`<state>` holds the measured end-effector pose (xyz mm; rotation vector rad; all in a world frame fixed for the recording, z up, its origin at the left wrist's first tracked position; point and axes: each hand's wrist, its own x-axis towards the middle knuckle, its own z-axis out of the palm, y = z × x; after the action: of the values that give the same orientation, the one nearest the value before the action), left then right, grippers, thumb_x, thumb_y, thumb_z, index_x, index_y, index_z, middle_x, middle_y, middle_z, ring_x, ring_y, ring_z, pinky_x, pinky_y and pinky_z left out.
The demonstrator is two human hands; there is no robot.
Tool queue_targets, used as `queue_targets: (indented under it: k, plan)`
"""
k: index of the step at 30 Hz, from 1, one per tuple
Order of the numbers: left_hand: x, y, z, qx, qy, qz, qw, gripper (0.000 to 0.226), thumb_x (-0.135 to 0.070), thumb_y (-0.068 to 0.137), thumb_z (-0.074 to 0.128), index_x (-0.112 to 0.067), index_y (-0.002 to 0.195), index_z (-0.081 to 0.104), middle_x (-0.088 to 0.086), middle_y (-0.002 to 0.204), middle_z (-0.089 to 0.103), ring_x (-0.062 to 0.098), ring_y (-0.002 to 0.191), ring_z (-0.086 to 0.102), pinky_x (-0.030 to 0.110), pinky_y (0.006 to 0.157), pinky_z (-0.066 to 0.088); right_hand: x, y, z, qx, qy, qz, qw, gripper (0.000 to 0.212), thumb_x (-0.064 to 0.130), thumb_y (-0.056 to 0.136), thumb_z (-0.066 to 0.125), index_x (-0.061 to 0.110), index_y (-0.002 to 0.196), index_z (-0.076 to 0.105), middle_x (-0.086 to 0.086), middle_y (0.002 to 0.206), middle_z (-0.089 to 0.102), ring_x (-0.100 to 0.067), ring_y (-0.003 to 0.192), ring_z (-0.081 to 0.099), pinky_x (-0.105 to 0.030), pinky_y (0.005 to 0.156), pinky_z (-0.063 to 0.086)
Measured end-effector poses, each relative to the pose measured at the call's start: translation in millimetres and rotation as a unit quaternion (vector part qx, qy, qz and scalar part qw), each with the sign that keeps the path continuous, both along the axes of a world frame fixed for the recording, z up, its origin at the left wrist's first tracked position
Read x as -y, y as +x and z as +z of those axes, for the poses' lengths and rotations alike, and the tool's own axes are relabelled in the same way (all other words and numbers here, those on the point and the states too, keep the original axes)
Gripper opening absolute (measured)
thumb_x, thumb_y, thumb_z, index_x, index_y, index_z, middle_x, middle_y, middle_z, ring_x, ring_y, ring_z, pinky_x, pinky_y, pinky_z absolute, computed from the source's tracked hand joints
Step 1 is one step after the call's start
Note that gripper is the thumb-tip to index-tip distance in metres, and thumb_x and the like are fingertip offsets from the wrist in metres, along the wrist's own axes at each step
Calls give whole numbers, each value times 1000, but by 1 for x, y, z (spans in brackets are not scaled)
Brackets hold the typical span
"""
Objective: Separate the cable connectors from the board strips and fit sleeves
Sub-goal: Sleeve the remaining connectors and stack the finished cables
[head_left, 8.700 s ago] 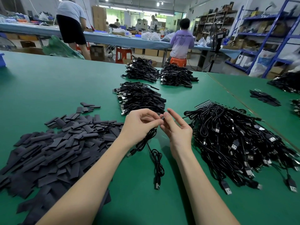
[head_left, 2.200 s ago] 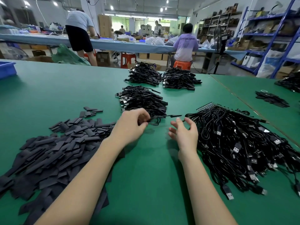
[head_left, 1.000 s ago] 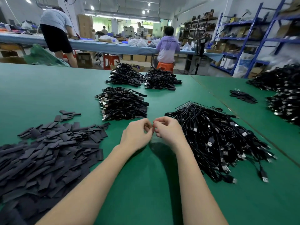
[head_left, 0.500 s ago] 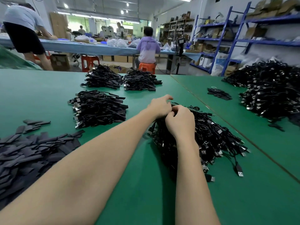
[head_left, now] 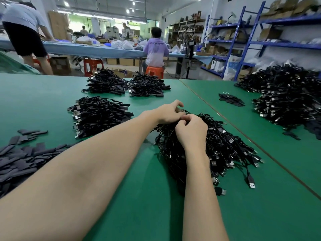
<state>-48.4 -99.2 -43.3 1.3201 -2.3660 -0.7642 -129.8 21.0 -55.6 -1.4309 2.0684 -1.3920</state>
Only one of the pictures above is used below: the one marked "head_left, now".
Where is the person's right hand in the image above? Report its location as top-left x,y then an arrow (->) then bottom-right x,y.
175,114 -> 209,156

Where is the person's left hand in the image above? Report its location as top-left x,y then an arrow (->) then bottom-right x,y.
145,100 -> 185,126

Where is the bundle of black cables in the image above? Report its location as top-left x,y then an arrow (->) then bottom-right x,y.
128,73 -> 172,98
82,68 -> 130,96

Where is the large pile of black cables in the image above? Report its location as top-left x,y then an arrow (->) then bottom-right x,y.
153,113 -> 264,196

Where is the small bundle of cables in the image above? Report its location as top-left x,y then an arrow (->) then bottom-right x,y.
219,93 -> 246,107

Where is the heap of finished black cables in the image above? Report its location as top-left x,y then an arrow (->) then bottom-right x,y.
68,96 -> 134,140

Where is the huge heap of black cables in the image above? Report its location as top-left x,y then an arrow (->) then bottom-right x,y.
235,62 -> 321,141

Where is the pile of black sleeve strips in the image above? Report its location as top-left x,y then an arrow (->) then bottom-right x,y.
0,129 -> 71,199

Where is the person's right forearm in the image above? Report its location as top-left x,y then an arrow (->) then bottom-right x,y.
181,148 -> 230,241

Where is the person's left forearm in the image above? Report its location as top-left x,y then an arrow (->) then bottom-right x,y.
0,112 -> 158,241

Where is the orange plastic stool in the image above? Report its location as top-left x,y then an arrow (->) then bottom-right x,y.
145,66 -> 165,79

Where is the black tripod stand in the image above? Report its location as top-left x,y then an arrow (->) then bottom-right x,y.
181,32 -> 200,79

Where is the white plastic bag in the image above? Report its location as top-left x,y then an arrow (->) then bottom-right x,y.
223,54 -> 242,81

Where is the dark storage shelf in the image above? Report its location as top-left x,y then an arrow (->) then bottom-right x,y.
168,11 -> 206,48

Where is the red plastic stool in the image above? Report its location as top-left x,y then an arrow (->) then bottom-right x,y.
83,58 -> 105,77

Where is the long blue work table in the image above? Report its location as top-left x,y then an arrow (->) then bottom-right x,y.
0,38 -> 214,63

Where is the small upright cardboard box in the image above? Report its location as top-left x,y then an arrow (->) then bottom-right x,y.
49,56 -> 72,76

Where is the blue metal shelving rack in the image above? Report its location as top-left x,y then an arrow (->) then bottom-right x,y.
201,0 -> 321,81

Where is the green plastic bag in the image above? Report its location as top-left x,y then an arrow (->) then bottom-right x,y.
0,52 -> 40,75

